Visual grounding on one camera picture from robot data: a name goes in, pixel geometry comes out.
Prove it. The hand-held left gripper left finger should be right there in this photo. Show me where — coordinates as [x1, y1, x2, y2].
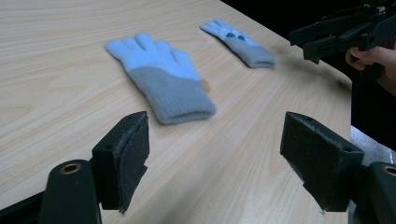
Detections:
[92, 111, 150, 215]

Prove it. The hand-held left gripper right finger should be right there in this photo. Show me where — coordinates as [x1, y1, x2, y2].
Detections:
[279, 111, 365, 213]

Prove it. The small blue and grey glove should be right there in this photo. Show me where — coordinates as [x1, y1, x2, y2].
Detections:
[199, 18, 277, 69]

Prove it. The large blue and grey glove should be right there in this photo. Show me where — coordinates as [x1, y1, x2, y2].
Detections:
[105, 32, 218, 125]

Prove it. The silver metal table frame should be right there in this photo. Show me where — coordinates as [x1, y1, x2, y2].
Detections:
[348, 125, 396, 224]

